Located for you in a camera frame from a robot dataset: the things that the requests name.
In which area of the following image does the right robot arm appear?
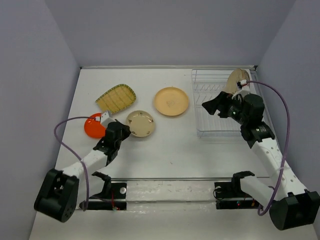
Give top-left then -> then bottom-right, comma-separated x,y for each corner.
202,91 -> 320,231

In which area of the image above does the beige bird-pattern plate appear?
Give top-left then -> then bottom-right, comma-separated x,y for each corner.
222,68 -> 250,94

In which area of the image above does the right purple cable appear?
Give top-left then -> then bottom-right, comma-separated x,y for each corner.
243,80 -> 292,216

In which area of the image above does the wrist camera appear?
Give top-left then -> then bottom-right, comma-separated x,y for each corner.
100,110 -> 116,128
232,79 -> 251,100

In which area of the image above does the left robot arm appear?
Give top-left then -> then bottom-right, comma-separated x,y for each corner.
33,120 -> 131,223

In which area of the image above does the small cream calligraphy plate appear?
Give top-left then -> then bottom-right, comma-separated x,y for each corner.
125,110 -> 156,138

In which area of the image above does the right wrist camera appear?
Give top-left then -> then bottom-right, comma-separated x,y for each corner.
232,79 -> 251,100

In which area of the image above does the white wire dish rack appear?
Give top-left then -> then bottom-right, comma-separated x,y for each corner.
191,68 -> 262,143

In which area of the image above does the green bamboo-pattern tray plate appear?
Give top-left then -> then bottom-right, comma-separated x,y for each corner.
95,84 -> 137,114

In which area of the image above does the purple cable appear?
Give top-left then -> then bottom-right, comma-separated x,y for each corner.
53,115 -> 102,212
243,80 -> 292,216

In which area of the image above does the orange round plate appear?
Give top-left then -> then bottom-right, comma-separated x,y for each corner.
83,112 -> 106,139

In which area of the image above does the peach round plate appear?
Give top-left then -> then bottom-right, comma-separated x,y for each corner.
153,86 -> 189,117

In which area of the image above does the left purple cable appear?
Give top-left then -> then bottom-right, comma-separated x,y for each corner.
53,115 -> 102,212

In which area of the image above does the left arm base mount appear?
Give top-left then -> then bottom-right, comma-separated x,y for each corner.
79,171 -> 127,211

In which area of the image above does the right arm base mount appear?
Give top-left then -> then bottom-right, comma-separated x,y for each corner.
212,181 -> 259,210

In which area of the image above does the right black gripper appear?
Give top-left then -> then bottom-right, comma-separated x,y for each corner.
201,91 -> 249,125

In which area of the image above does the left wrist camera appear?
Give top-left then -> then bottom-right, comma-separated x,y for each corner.
100,110 -> 116,128

